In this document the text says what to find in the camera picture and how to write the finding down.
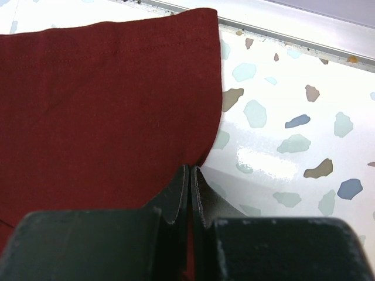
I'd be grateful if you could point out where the aluminium extrusion rail frame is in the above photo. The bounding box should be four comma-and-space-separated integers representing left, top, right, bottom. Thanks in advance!
122, 1, 374, 72

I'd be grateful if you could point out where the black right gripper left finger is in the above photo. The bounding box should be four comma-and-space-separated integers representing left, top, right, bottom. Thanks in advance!
1, 166, 189, 280

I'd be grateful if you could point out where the dark red t shirt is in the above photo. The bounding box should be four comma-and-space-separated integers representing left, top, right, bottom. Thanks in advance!
1, 8, 223, 280

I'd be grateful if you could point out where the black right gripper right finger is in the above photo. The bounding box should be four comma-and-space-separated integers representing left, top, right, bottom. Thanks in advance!
190, 166, 374, 280

